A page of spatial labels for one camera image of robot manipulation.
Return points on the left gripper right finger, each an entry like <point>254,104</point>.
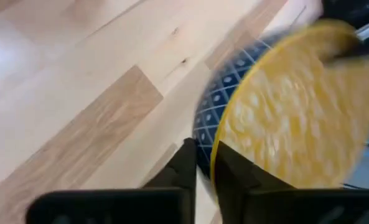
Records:
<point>296,207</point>

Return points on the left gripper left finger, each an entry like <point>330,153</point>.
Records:
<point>115,207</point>

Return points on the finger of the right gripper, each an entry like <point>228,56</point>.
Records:
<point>349,51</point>

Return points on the yellow patterned bowl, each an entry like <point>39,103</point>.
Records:
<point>296,118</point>

